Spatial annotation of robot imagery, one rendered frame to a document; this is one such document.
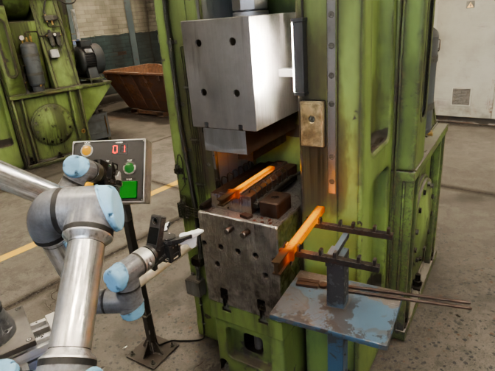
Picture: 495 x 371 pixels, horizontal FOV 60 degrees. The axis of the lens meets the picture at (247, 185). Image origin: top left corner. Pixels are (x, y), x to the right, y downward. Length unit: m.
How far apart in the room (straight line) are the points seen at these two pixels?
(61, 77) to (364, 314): 5.48
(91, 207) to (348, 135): 0.95
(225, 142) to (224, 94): 0.19
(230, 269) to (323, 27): 1.03
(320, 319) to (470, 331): 1.32
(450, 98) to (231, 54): 5.47
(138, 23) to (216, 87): 9.67
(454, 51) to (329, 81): 5.22
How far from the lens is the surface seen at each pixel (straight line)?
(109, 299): 1.40
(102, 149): 2.01
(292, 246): 1.40
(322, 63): 1.60
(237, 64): 1.59
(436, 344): 2.59
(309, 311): 1.57
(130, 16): 11.17
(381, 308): 1.61
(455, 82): 6.79
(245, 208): 1.75
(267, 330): 1.96
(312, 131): 1.64
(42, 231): 1.16
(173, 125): 2.04
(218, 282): 1.96
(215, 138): 1.72
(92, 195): 1.08
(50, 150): 6.39
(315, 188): 1.73
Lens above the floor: 1.67
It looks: 22 degrees down
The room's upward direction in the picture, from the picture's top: 5 degrees counter-clockwise
